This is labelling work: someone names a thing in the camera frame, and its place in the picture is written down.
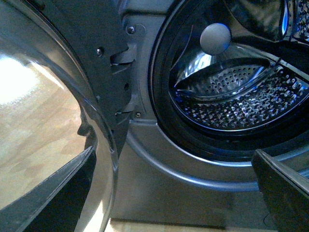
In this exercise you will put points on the steel perforated drum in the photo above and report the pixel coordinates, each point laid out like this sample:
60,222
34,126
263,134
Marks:
262,76

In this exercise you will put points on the grey metal door hinge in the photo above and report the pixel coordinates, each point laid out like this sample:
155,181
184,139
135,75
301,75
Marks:
128,65

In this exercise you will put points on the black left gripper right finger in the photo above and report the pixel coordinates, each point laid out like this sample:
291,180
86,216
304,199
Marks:
285,192

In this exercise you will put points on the black rubber door gasket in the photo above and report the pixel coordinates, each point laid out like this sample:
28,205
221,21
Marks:
286,136

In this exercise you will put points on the grey round drum hub cap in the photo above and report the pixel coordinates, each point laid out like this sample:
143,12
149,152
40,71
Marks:
215,39

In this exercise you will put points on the washing machine door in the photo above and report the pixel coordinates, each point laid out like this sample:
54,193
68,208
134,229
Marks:
58,96

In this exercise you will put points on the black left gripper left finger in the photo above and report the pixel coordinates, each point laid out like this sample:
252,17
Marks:
55,204

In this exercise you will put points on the silver front-load washing machine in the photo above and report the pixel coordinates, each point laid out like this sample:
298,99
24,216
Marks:
161,182

